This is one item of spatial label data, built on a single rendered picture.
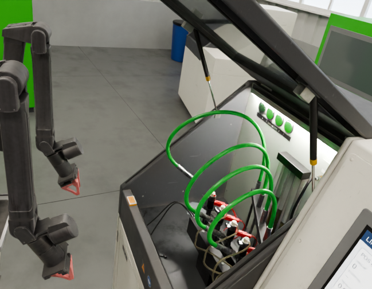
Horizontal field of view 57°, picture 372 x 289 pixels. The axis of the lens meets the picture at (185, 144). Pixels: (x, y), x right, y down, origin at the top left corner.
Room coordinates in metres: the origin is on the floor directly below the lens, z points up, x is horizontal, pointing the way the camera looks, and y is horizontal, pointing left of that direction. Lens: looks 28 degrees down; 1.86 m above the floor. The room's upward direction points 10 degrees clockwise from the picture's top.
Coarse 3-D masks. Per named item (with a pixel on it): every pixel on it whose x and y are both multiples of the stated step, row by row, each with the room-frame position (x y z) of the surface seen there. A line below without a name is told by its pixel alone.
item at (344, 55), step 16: (336, 16) 3.86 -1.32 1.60; (352, 16) 3.96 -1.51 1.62; (336, 32) 3.78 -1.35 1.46; (352, 32) 3.62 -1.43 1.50; (368, 32) 3.46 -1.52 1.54; (320, 48) 3.92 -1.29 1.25; (336, 48) 3.72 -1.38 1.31; (352, 48) 3.55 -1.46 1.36; (368, 48) 3.39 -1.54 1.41; (320, 64) 3.84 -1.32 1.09; (336, 64) 3.65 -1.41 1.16; (352, 64) 3.49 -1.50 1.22; (368, 64) 3.33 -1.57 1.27; (336, 80) 3.59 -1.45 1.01; (352, 80) 3.42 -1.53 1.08; (368, 80) 3.27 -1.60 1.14; (368, 96) 3.21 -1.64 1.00
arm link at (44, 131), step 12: (36, 36) 1.00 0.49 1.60; (36, 48) 1.00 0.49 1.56; (48, 48) 1.04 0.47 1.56; (36, 60) 1.03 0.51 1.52; (48, 60) 1.04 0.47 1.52; (36, 72) 1.03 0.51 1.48; (48, 72) 1.04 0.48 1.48; (36, 84) 1.03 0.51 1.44; (48, 84) 1.04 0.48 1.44; (36, 96) 1.03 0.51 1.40; (48, 96) 1.04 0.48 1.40; (36, 108) 1.03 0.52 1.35; (48, 108) 1.04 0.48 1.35; (36, 120) 1.03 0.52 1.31; (48, 120) 1.04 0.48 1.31; (36, 132) 1.02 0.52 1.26; (48, 132) 1.03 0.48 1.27; (36, 144) 1.02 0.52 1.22
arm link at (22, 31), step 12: (12, 24) 1.06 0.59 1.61; (24, 24) 1.05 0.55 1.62; (36, 24) 1.05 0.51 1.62; (12, 36) 1.00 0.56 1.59; (24, 36) 1.01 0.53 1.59; (48, 36) 1.03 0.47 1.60; (12, 48) 1.00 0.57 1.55; (24, 48) 1.04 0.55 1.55; (0, 132) 0.97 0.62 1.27; (0, 144) 0.97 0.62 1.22
